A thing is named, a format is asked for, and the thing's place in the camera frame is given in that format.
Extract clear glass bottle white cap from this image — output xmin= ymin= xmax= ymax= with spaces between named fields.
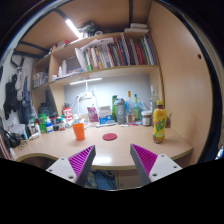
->
xmin=149 ymin=85 xmax=159 ymax=114

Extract yellow lemon tea bottle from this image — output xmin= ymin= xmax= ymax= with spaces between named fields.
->
xmin=152 ymin=100 xmax=168 ymax=145

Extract red and white canister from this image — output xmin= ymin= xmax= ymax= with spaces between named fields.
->
xmin=62 ymin=106 xmax=74 ymax=123

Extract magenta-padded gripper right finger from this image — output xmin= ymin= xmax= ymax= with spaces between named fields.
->
xmin=129 ymin=143 xmax=183 ymax=187

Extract orange plastic cup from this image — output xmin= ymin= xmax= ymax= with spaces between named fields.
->
xmin=72 ymin=122 xmax=86 ymax=141

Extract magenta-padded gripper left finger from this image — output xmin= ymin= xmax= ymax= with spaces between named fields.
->
xmin=45 ymin=144 xmax=97 ymax=188

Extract brown jar white lid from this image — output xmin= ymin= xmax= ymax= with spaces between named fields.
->
xmin=141 ymin=110 xmax=153 ymax=127

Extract hanging dark clothes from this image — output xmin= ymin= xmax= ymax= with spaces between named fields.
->
xmin=2 ymin=65 xmax=35 ymax=125

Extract slim green glass bottle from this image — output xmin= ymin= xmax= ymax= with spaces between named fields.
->
xmin=132 ymin=93 xmax=141 ymax=122

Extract small white bottle blue label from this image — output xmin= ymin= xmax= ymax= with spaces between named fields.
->
xmin=45 ymin=117 xmax=54 ymax=134

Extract white ceiling tube light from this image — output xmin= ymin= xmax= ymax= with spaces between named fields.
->
xmin=64 ymin=18 xmax=81 ymax=39

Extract flat round red coaster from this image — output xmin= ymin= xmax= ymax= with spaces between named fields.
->
xmin=102 ymin=132 xmax=118 ymax=142

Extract green plastic bottle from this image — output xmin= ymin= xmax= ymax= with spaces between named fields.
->
xmin=111 ymin=94 xmax=118 ymax=122

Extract brown mug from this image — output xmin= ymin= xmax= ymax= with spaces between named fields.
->
xmin=165 ymin=113 xmax=173 ymax=129

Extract white LED bar lamp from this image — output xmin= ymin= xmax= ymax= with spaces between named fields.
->
xmin=69 ymin=77 xmax=104 ymax=98

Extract blue and white carton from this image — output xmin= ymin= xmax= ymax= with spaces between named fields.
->
xmin=98 ymin=105 xmax=113 ymax=125

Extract magenta pouch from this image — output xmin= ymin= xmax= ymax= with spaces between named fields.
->
xmin=87 ymin=106 xmax=100 ymax=123

